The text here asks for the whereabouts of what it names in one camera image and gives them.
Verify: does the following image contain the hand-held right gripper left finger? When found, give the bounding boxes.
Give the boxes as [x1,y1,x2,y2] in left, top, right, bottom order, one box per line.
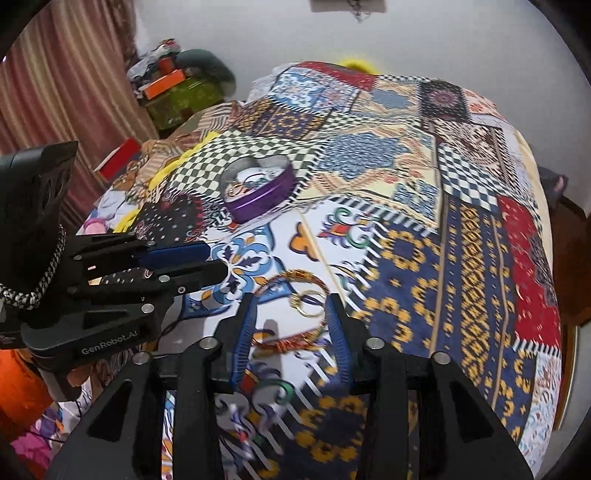
[46,292,259,480]

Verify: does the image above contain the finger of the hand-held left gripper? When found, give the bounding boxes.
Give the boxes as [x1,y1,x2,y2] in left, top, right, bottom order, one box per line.
[68,233,212,278]
[67,261,230,329]

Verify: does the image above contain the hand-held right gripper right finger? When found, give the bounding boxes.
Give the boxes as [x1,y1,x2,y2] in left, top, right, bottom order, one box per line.
[325,293,536,480]

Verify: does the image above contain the gold hoop rings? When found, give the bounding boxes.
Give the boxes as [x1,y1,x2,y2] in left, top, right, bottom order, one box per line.
[290,291,326,318]

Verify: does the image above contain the beaded woven bracelet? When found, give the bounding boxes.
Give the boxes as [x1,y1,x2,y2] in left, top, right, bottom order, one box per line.
[252,270,333,352]

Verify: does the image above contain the purple heart-shaped tin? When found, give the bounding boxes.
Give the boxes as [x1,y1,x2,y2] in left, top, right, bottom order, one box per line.
[219,154,298,224]

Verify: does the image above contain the red box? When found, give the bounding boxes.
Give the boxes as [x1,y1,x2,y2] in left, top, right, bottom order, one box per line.
[95,138,141,183]

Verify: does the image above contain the yellow fabric strip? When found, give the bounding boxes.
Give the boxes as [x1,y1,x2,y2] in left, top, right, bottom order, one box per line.
[113,131,220,234]

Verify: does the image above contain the patchwork printed blanket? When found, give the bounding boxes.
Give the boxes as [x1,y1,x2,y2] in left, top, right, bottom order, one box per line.
[78,60,564,480]

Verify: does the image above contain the striped red curtain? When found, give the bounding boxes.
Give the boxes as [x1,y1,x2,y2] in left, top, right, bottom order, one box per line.
[0,0,160,222]

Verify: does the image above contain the orange striped cloth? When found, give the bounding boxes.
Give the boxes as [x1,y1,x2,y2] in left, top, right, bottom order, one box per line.
[134,104,245,185]

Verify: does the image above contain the green patterned box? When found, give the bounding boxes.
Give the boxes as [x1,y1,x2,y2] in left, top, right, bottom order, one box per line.
[145,76,227,132]

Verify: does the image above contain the orange box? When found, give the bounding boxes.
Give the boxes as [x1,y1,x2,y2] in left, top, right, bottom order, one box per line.
[142,68,185,100]

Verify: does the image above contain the pile of household clutter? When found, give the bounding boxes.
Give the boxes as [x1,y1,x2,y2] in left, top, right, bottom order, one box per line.
[127,39,183,88]

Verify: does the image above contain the grey plush cushion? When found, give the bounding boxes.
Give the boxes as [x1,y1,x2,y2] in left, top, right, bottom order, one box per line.
[175,48,236,100]

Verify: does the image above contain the pink cloth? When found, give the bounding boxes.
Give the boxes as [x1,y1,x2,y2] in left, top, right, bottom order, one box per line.
[11,429,51,469]

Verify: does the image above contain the yellow fuzzy item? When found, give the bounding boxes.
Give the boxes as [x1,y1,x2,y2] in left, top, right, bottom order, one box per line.
[337,53,382,75]

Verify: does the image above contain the dark bag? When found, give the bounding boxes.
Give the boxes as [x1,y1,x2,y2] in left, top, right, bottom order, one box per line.
[538,166,571,204]

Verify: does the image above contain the small black monitor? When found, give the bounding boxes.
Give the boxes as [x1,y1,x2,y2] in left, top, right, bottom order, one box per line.
[310,0,387,14]

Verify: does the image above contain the braided grey cord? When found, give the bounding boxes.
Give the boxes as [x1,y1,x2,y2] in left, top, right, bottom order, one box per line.
[0,224,68,308]

